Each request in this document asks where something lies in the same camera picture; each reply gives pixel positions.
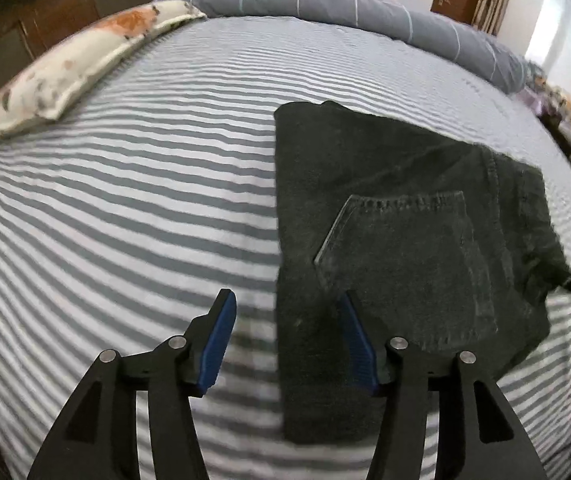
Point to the floral pillow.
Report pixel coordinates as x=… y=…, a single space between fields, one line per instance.
x=65 y=70

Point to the dark grey pants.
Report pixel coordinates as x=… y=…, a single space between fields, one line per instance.
x=415 y=260

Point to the pile of colourful clothes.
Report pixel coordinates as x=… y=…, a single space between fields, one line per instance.
x=555 y=97

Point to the wooden bed frame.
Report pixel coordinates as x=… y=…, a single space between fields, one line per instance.
x=55 y=20

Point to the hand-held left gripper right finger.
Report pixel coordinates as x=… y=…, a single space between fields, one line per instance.
x=358 y=347

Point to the grey bolster pillow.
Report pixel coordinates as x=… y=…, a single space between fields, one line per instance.
x=365 y=10

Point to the grey striped bed sheet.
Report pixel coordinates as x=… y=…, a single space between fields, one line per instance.
x=115 y=210

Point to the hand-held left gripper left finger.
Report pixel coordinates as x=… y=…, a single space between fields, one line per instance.
x=218 y=342

